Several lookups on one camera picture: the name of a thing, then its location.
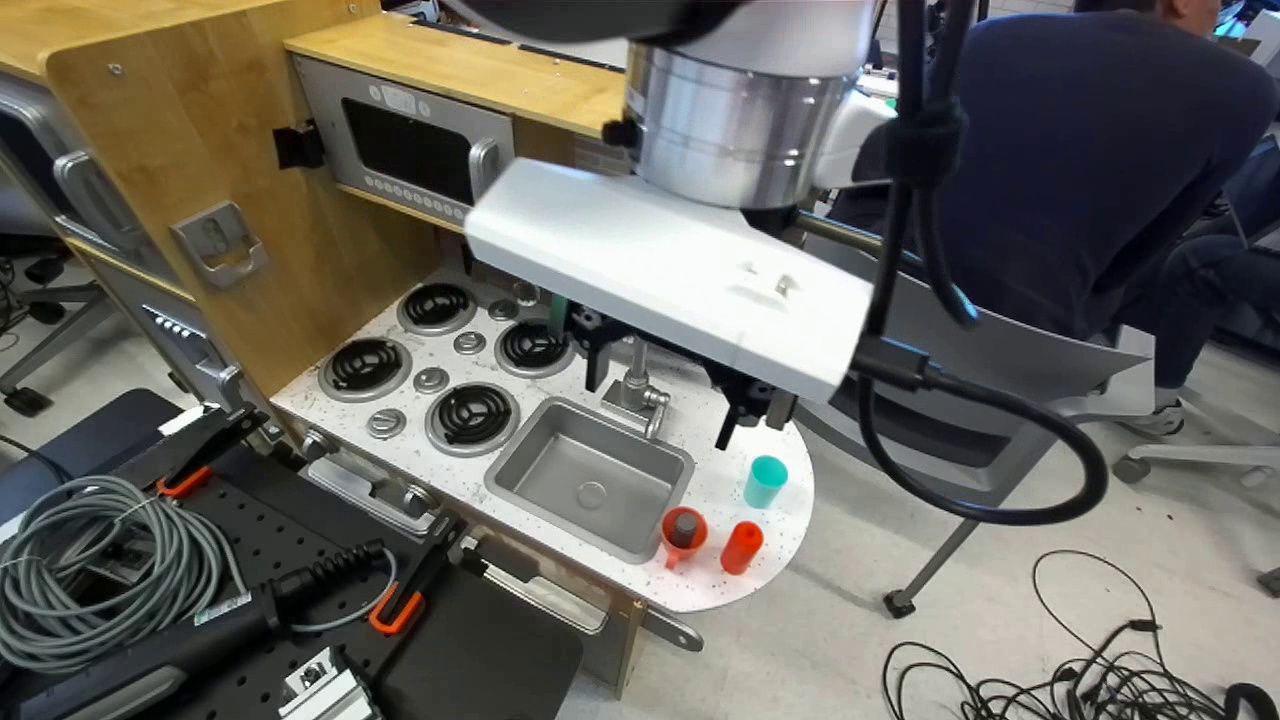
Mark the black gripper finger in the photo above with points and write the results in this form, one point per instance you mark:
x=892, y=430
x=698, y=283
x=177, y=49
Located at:
x=594, y=332
x=754, y=402

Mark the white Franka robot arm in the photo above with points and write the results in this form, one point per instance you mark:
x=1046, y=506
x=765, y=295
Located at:
x=666, y=252

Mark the light blue plastic cup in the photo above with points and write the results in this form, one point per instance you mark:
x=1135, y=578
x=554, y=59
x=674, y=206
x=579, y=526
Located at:
x=765, y=481

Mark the red plastic cup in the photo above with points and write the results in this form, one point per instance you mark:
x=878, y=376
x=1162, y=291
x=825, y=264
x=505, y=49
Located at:
x=687, y=543

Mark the seated person in blue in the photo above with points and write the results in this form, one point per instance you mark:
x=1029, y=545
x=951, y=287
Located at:
x=1093, y=162

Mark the black coil stove burner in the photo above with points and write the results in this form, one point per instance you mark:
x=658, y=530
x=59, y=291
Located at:
x=364, y=364
x=470, y=419
x=535, y=346
x=436, y=304

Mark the grey round stove knob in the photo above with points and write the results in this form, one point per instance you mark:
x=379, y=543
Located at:
x=503, y=311
x=386, y=423
x=428, y=376
x=470, y=343

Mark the grey toy sink basin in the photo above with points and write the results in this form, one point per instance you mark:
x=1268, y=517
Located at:
x=589, y=477

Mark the grey toy microwave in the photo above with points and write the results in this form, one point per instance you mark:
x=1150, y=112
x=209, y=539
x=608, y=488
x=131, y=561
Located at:
x=407, y=151

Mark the orange and black bar clamp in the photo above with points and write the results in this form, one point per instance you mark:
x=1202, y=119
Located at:
x=400, y=611
x=185, y=481

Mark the black perforated breadboard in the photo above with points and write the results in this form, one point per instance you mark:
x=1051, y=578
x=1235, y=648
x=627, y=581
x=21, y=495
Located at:
x=266, y=532

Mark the grey metal latch plate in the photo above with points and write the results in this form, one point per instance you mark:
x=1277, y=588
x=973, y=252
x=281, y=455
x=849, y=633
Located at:
x=220, y=241

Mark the wooden toy play kitchen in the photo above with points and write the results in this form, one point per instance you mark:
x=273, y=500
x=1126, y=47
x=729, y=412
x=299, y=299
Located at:
x=203, y=123

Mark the light grey office chair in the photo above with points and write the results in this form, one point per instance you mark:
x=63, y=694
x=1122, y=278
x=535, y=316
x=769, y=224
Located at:
x=1202, y=460

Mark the black office chair base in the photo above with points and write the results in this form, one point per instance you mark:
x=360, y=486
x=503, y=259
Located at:
x=26, y=304

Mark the black mounting bracket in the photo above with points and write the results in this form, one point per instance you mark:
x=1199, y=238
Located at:
x=302, y=146

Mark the aluminium extrusion with bracket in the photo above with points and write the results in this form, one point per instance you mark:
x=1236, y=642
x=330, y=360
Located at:
x=323, y=684

